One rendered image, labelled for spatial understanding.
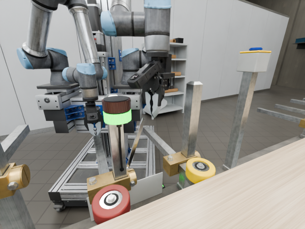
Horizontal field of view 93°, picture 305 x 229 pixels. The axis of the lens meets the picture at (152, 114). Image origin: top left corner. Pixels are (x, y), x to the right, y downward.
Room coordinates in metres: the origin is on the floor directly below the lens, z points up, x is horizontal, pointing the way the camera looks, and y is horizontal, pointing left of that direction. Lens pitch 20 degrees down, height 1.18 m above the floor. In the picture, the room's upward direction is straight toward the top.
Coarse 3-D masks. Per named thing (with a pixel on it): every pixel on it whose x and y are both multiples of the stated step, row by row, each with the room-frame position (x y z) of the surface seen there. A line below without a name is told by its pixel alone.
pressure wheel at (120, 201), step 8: (104, 192) 0.25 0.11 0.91; (112, 192) 0.25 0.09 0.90; (120, 192) 0.25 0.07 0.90; (128, 192) 0.25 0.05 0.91; (96, 200) 0.23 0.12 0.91; (104, 200) 0.23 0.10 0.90; (112, 200) 0.23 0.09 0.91; (120, 200) 0.23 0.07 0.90; (128, 200) 0.23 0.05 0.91; (96, 208) 0.21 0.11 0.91; (104, 208) 0.21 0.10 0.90; (112, 208) 0.21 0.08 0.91; (120, 208) 0.21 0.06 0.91; (128, 208) 0.22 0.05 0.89; (96, 216) 0.20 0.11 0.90; (104, 216) 0.20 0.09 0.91; (112, 216) 0.20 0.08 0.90
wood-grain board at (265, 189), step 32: (256, 160) 0.37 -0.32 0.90; (288, 160) 0.37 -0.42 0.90; (192, 192) 0.25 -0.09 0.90; (224, 192) 0.25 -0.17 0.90; (256, 192) 0.25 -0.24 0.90; (288, 192) 0.25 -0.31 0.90; (128, 224) 0.18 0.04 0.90; (160, 224) 0.18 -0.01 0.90; (192, 224) 0.18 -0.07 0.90; (224, 224) 0.18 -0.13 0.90; (256, 224) 0.18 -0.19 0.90; (288, 224) 0.18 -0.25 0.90
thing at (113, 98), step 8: (112, 96) 0.32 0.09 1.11; (120, 96) 0.32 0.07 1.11; (104, 112) 0.29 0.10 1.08; (112, 128) 0.32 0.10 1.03; (120, 128) 0.30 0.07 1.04; (120, 136) 0.30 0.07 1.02; (120, 144) 0.32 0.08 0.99; (120, 152) 0.32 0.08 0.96; (120, 160) 0.33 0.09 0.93; (120, 168) 0.33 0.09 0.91
